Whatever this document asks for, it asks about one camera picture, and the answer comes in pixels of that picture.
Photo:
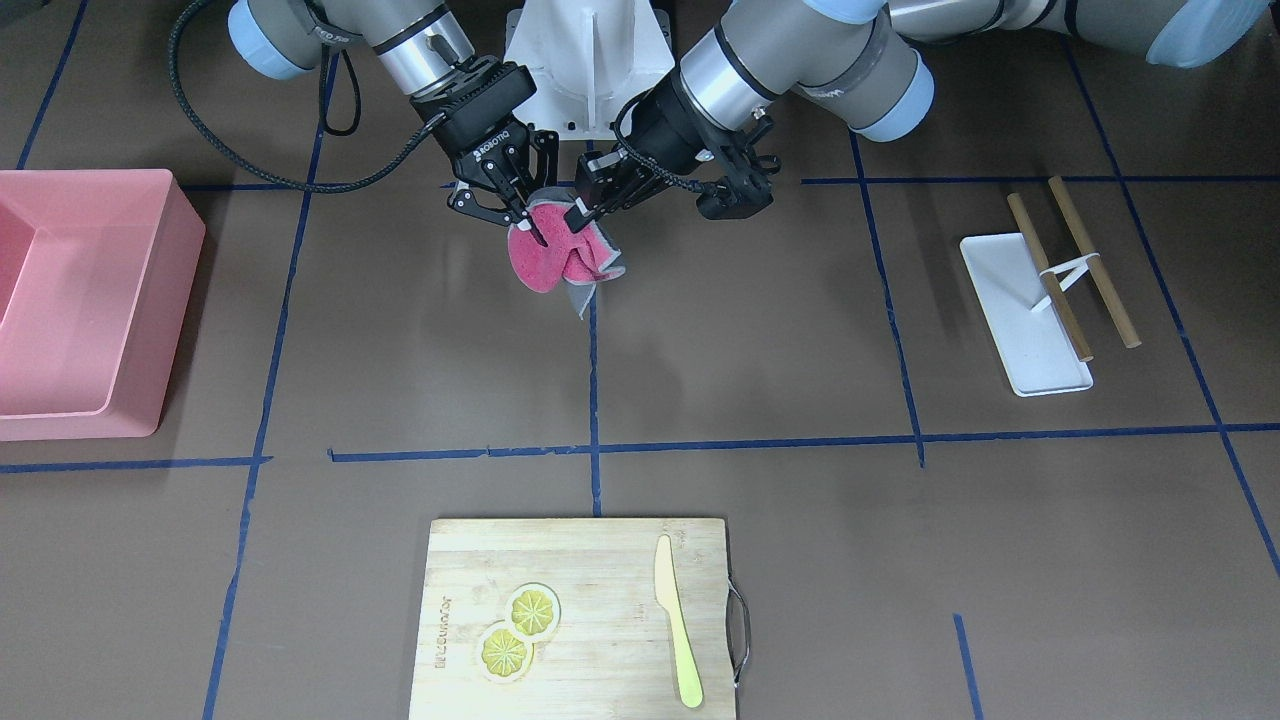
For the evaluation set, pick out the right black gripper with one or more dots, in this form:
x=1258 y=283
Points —
x=483 y=128

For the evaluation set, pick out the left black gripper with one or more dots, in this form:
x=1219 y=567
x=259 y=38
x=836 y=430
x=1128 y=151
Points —
x=660 y=128

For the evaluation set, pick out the pink and grey cloth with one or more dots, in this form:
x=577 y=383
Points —
x=544 y=252

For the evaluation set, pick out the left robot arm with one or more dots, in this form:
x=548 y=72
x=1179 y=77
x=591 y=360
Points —
x=860 y=60

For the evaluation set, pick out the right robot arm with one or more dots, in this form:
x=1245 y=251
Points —
x=419 y=43

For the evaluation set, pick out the yellow plastic knife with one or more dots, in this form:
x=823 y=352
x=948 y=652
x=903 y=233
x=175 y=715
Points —
x=688 y=681

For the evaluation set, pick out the pink plastic bin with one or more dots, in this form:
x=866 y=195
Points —
x=98 y=265

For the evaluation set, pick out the lemon slice near board centre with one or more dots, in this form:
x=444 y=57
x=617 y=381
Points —
x=533 y=612

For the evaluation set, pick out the bamboo cutting board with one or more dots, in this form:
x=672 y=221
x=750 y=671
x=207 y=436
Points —
x=610 y=657

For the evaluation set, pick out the lemon slice near board edge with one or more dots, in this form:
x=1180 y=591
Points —
x=503 y=655

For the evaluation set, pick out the white rectangular tray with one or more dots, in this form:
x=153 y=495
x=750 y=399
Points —
x=1034 y=346

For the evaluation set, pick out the wooden rack with two rods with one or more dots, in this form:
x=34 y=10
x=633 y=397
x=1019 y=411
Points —
x=1054 y=280

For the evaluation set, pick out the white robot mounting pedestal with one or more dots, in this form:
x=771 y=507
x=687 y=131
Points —
x=587 y=59

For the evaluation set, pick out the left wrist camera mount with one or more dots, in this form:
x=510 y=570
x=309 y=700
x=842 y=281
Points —
x=746 y=185

